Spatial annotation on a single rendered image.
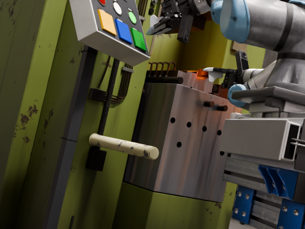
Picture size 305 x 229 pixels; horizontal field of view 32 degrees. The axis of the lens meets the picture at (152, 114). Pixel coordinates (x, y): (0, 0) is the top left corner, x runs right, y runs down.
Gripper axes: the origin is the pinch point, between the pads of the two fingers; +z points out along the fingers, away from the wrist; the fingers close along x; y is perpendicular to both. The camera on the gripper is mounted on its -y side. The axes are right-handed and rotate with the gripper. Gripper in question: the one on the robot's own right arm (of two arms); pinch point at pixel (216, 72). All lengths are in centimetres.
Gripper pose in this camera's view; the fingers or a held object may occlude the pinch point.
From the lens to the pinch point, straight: 223.3
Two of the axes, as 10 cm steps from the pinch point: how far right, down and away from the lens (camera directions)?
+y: -2.2, 9.7, -0.6
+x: 8.0, 2.2, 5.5
